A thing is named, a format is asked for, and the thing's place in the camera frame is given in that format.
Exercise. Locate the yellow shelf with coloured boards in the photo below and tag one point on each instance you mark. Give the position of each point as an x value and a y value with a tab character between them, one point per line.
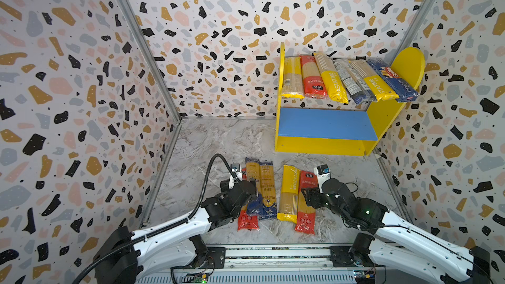
331	132

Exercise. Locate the red spaghetti bag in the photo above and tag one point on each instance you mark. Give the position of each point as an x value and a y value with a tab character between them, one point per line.
247	222
306	214
313	85

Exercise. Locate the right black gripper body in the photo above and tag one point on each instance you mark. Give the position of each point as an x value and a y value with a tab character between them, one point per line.
313	196

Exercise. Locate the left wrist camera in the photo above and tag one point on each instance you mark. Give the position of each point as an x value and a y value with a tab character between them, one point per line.
236	175

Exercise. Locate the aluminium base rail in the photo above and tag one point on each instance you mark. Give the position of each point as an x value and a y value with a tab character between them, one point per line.
324	263

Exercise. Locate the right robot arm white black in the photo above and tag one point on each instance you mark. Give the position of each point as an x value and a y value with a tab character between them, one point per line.
385	239

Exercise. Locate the yellow Pastatime spaghetti bag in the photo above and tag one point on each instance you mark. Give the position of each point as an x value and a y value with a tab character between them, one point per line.
381	91

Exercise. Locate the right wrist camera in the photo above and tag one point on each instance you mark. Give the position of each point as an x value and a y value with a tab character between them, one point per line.
323	174

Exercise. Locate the blue gold spaghetti bag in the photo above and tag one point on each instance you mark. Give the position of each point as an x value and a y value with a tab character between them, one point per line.
268	190
254	207

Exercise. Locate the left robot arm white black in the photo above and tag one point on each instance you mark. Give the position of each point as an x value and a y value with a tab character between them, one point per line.
127	255

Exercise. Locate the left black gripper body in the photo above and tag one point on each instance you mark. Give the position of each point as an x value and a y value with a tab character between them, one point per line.
225	188

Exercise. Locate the blue gold spaghetti bag right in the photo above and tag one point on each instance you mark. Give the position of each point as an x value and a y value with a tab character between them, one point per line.
268	190

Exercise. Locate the yellow label spaghetti bag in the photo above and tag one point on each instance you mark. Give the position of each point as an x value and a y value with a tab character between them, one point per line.
292	85

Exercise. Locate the clear printed spaghetti bag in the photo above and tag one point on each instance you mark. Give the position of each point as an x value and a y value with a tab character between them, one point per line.
359	91

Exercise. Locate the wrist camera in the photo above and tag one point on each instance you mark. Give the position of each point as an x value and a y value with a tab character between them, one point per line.
236	175
323	174

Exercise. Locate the blue Barilla spaghetti bag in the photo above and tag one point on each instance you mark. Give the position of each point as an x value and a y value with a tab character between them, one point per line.
406	93

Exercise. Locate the blue gold spaghetti bag left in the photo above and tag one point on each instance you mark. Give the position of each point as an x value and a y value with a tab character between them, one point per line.
254	207

